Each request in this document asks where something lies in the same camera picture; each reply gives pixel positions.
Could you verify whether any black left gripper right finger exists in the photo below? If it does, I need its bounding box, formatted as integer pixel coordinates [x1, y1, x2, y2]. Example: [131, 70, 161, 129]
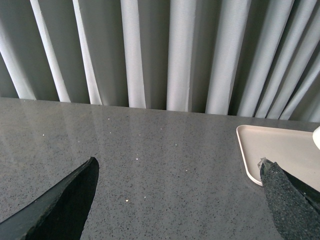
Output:
[257, 157, 320, 240]

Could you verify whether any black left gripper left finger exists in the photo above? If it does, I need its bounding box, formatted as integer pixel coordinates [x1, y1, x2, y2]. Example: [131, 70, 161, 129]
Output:
[0, 157, 99, 240]

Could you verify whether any white smiley mug black handle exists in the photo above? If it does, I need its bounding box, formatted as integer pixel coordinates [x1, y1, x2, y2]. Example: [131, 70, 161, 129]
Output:
[312, 126, 320, 149]

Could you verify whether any beige rectangular plastic tray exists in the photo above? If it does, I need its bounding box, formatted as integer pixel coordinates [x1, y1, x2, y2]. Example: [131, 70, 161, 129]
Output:
[236, 125, 320, 191]

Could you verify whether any grey pleated curtain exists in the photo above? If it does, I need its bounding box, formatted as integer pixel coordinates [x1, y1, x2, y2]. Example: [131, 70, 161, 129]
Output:
[0, 0, 320, 122]

